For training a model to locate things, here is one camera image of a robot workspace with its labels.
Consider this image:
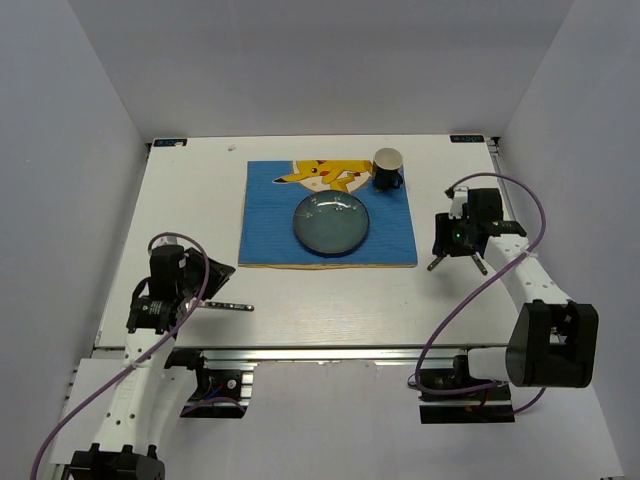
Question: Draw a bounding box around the spoon with black handle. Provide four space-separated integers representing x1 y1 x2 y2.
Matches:
471 254 488 276

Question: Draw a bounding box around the knife with black handle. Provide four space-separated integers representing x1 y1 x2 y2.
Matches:
427 256 446 272

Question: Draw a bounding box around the dark blue paper cup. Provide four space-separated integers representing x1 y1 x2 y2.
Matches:
372 148 404 192

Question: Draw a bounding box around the blue pikachu placemat cloth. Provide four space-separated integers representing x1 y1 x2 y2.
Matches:
238 160 418 269

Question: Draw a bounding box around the teal ceramic plate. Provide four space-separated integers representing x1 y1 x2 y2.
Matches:
292 190 371 257

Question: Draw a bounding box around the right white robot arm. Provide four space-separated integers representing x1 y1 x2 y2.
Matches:
433 186 599 399

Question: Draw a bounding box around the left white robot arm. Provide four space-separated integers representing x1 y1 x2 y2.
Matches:
69 245 235 479

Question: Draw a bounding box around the right blue corner label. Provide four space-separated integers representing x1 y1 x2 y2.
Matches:
449 134 485 143

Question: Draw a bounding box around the blue corner label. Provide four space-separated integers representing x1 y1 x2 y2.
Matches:
152 138 188 148
449 134 485 143

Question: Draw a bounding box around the left blue corner label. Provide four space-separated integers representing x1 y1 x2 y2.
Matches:
152 138 188 148

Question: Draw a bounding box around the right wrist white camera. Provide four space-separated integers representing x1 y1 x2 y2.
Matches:
445 185 469 220

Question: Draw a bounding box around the fork with black handle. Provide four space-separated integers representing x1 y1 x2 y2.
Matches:
197 301 255 312

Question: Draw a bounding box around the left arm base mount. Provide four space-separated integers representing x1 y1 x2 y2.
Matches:
167 349 257 419

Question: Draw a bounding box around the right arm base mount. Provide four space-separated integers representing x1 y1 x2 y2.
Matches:
407 354 515 425

